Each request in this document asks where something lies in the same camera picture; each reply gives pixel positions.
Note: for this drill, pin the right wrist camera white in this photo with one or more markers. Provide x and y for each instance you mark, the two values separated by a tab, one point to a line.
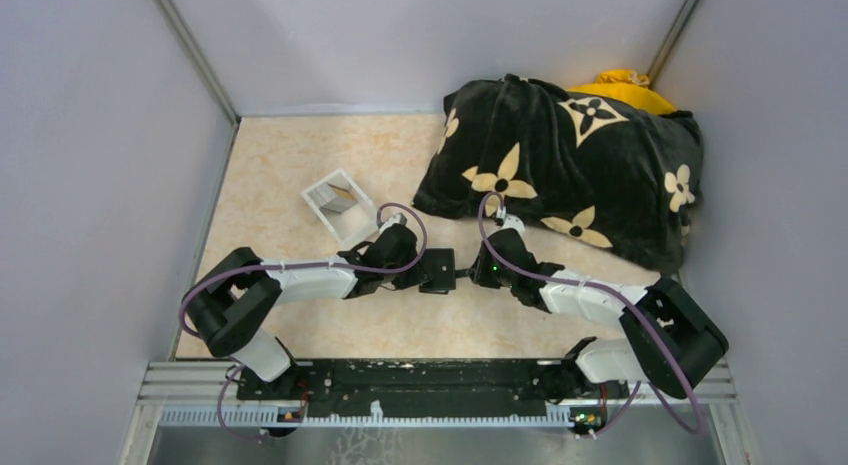
507	221

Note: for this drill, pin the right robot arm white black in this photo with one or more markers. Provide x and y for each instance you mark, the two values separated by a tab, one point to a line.
669	341

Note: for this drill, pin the white plastic card tray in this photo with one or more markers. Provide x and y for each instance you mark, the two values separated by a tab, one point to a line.
355	225

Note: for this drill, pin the black leather card holder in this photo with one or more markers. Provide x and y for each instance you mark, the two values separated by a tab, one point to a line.
439	274

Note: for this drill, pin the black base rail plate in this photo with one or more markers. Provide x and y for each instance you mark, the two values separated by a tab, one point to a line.
454	388

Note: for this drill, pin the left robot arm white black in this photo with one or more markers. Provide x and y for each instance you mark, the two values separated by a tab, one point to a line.
228	307

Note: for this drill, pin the yellow cloth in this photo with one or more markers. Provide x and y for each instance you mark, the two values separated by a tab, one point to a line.
627	86

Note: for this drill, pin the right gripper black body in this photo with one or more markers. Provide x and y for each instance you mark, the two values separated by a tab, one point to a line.
489	274

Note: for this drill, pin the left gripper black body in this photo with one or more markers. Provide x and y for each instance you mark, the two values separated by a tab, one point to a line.
408	279

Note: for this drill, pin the grey cards in tray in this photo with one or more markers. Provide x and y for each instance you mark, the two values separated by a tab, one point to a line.
332	198

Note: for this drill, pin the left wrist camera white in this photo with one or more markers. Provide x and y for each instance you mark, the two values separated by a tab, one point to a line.
395	219

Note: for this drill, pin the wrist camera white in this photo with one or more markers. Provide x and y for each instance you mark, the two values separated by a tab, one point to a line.
395	219
507	221

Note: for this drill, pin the black floral plush blanket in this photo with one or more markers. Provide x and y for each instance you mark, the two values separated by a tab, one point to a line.
588	166

